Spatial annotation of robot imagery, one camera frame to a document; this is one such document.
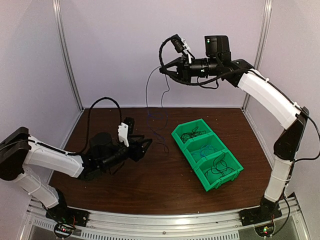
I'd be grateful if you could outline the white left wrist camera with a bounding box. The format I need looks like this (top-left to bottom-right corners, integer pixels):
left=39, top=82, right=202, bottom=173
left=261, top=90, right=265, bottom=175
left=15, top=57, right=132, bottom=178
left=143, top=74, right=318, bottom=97
left=117, top=122, right=129, bottom=148

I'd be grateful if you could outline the left aluminium corner post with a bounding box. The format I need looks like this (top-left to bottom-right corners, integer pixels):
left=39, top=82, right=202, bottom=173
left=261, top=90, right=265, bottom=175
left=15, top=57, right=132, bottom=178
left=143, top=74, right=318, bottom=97
left=52, top=0, right=84, bottom=112

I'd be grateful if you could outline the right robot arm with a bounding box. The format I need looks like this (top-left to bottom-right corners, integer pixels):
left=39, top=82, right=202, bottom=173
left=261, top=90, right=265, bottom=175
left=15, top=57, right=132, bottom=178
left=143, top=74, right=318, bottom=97
left=158, top=34, right=309, bottom=221

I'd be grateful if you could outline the aluminium corner post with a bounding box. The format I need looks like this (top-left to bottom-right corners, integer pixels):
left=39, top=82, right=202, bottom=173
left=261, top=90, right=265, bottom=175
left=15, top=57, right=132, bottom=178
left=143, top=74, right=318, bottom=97
left=52, top=0, right=84, bottom=112
left=241, top=0, right=273, bottom=112

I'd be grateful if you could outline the front aluminium rail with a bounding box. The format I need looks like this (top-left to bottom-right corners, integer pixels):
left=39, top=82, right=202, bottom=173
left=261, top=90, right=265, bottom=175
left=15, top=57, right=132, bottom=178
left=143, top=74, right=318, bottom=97
left=18, top=197, right=311, bottom=240

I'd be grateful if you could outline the black right camera cable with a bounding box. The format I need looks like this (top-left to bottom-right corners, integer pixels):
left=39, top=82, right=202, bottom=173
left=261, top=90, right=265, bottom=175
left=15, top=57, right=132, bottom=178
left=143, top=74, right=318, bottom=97
left=158, top=34, right=223, bottom=87

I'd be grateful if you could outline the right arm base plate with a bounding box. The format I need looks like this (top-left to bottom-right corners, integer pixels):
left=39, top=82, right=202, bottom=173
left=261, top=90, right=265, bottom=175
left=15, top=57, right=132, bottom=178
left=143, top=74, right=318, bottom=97
left=238, top=203, right=282, bottom=238

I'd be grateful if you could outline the brown cable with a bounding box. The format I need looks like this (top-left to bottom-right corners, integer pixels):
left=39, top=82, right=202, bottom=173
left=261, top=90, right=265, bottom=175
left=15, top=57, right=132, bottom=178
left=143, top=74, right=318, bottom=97
left=183, top=127, right=206, bottom=140

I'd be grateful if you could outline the black camera cable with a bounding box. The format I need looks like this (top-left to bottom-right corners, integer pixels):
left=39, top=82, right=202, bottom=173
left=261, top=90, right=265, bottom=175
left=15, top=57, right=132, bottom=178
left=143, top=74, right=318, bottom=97
left=62, top=97, right=123, bottom=157
left=158, top=34, right=223, bottom=87

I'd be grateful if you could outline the black left camera cable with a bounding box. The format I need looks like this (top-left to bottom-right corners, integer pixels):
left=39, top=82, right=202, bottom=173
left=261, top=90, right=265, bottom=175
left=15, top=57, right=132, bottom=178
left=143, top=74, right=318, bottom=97
left=62, top=97, right=123, bottom=157

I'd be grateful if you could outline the green three-compartment bin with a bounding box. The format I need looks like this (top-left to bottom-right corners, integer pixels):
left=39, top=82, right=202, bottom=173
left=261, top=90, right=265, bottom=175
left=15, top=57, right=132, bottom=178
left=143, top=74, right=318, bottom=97
left=171, top=118, right=244, bottom=192

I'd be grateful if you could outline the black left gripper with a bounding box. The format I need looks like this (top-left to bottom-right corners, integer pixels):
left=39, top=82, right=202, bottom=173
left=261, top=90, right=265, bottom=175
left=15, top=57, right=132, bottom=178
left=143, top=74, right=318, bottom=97
left=100, top=134, right=153, bottom=171

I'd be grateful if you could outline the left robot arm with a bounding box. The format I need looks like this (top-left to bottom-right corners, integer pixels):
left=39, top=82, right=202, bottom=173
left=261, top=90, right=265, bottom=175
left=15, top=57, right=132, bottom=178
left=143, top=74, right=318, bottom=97
left=0, top=123, right=153, bottom=222

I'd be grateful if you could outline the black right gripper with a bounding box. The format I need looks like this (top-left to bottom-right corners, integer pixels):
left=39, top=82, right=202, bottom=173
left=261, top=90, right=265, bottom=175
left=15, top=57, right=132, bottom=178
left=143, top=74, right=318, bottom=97
left=159, top=53, right=220, bottom=84

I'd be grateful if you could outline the right aluminium corner post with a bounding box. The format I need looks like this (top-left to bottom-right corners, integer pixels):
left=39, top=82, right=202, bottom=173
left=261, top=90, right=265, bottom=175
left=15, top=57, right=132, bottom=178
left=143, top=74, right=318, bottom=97
left=241, top=0, right=273, bottom=112

